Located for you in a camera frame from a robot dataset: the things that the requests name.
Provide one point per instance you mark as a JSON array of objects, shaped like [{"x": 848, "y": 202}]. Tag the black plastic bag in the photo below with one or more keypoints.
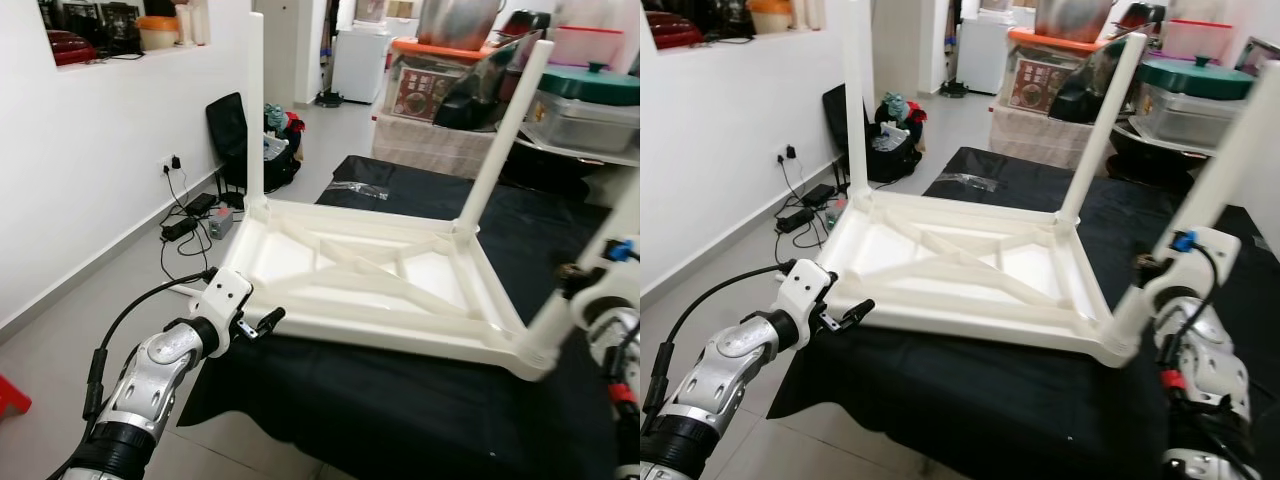
[
  {"x": 1095, "y": 85},
  {"x": 480, "y": 90}
]

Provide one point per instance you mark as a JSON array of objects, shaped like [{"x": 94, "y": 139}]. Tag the red floor object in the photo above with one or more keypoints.
[{"x": 10, "y": 395}]

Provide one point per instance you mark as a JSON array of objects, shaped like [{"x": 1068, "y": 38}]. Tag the dark printed carton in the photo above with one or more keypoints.
[{"x": 1260, "y": 55}]

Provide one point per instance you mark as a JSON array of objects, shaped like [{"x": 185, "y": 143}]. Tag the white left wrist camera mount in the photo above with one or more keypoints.
[
  {"x": 805, "y": 290},
  {"x": 222, "y": 295}
]

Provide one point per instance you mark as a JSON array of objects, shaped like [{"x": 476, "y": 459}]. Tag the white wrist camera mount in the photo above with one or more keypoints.
[
  {"x": 1200, "y": 270},
  {"x": 615, "y": 290},
  {"x": 805, "y": 290},
  {"x": 222, "y": 295}
]

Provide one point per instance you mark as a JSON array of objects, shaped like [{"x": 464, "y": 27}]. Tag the black power adapter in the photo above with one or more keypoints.
[
  {"x": 818, "y": 193},
  {"x": 797, "y": 218},
  {"x": 200, "y": 203},
  {"x": 180, "y": 228}
]

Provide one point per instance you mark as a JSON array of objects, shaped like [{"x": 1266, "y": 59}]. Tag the white plastic wrapper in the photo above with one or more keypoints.
[
  {"x": 890, "y": 137},
  {"x": 274, "y": 147}
]

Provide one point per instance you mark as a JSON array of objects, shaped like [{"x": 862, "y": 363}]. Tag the red cloth item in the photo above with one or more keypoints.
[
  {"x": 294, "y": 122},
  {"x": 914, "y": 110}
]

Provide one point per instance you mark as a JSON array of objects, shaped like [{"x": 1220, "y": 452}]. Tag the grey box device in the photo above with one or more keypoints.
[
  {"x": 220, "y": 222},
  {"x": 835, "y": 212}
]

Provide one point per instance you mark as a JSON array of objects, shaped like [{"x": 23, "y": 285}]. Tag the white cabinet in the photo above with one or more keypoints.
[
  {"x": 980, "y": 50},
  {"x": 358, "y": 60}
]

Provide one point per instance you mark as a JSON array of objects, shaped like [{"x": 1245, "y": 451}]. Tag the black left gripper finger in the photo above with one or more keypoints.
[
  {"x": 271, "y": 321},
  {"x": 859, "y": 313}
]

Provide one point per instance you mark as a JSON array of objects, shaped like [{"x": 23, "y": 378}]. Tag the steel cooking pot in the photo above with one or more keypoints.
[
  {"x": 1070, "y": 15},
  {"x": 455, "y": 20}
]

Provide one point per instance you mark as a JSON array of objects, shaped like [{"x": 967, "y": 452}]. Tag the black mesh item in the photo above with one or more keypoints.
[{"x": 110, "y": 25}]

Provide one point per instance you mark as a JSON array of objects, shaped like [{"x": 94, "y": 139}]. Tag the black tablecloth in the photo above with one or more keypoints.
[
  {"x": 950, "y": 420},
  {"x": 400, "y": 420}
]

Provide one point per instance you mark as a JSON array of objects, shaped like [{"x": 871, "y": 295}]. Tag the small black floor item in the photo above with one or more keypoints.
[
  {"x": 328, "y": 98},
  {"x": 952, "y": 90}
]

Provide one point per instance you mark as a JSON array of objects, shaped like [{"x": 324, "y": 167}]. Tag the orange lidded tub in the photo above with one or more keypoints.
[
  {"x": 770, "y": 15},
  {"x": 158, "y": 30}
]

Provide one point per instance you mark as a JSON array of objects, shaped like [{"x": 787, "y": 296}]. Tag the dark red round pot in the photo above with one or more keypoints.
[
  {"x": 70, "y": 45},
  {"x": 675, "y": 28}
]

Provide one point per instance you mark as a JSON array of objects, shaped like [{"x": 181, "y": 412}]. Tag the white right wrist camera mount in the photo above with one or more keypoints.
[
  {"x": 615, "y": 290},
  {"x": 1200, "y": 270}
]

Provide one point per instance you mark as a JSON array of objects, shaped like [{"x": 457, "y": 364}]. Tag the white stacked cups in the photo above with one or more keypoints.
[
  {"x": 810, "y": 12},
  {"x": 195, "y": 20}
]

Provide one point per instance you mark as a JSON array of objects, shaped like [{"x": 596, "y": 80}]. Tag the clear plastic storage container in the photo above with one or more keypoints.
[
  {"x": 1185, "y": 115},
  {"x": 585, "y": 120}
]

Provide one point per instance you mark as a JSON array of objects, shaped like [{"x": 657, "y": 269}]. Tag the black wok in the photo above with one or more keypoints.
[
  {"x": 560, "y": 170},
  {"x": 1150, "y": 165}
]

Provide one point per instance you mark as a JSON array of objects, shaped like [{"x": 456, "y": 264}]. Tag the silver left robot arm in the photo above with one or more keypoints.
[
  {"x": 150, "y": 380},
  {"x": 720, "y": 375}
]

